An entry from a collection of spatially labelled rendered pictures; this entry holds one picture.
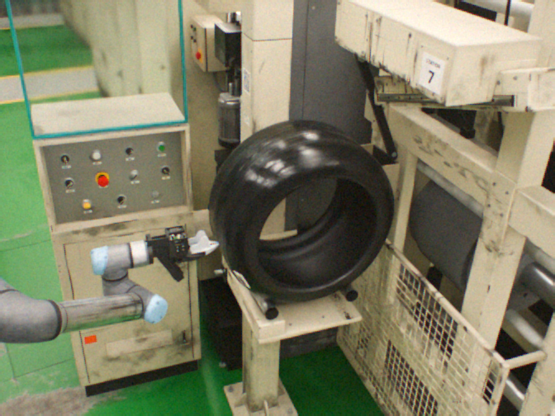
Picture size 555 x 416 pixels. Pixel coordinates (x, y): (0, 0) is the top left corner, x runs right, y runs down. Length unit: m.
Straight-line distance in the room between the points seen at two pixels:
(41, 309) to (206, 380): 1.58
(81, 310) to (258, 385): 1.28
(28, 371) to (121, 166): 1.25
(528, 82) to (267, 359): 1.60
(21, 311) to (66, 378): 1.64
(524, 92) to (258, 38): 0.81
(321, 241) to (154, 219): 0.70
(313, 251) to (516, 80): 0.97
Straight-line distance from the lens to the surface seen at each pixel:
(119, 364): 2.80
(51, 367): 3.12
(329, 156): 1.64
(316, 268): 2.03
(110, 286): 1.74
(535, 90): 1.45
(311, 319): 2.00
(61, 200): 2.35
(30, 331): 1.43
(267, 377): 2.62
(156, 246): 1.70
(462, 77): 1.44
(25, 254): 3.95
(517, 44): 1.51
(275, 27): 1.86
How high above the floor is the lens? 2.11
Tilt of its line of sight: 30 degrees down
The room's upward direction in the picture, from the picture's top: 2 degrees clockwise
